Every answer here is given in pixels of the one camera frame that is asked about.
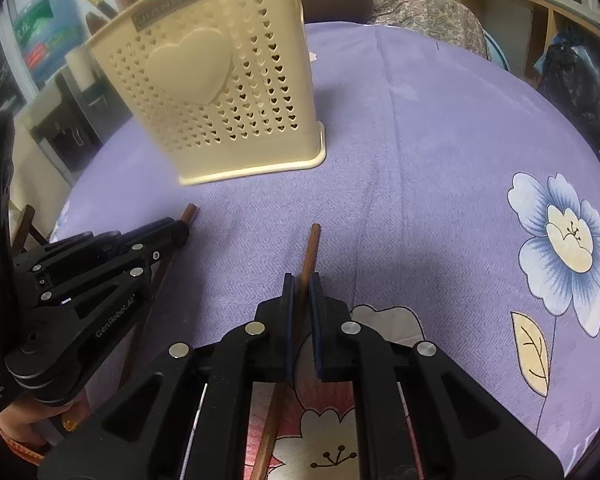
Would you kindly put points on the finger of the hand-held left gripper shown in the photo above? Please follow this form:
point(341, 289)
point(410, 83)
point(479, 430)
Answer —
point(105, 250)
point(100, 310)

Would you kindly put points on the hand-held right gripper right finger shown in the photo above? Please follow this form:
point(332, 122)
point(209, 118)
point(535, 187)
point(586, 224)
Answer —
point(316, 320)

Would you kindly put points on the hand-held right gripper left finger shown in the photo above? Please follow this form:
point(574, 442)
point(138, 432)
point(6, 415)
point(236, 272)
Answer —
point(289, 320)

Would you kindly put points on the cream plastic utensil holder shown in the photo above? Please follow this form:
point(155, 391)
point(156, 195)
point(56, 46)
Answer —
point(190, 65)

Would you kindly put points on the person's left hand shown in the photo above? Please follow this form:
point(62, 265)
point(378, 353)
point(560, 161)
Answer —
point(30, 421)

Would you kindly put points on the white water dispenser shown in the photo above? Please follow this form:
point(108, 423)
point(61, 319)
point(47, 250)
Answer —
point(65, 130)

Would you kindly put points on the white paper roll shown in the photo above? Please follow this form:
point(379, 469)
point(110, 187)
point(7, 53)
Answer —
point(80, 67)

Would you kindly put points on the purple floral tablecloth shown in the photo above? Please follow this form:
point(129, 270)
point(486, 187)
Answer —
point(430, 160)

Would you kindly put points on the blue water jug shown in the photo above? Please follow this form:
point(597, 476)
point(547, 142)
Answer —
point(45, 25)

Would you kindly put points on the light blue plastic tub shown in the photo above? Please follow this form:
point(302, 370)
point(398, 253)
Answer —
point(497, 52)

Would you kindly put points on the paisley patterned cloth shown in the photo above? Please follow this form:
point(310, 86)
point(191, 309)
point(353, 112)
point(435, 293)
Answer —
point(430, 15)

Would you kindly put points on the black plastic bag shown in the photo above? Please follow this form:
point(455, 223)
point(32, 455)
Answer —
point(580, 90)

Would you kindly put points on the light wooden shelf cabinet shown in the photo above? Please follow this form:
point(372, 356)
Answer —
point(540, 35)

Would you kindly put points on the dark green wall holder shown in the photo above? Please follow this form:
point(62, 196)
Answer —
point(95, 92)

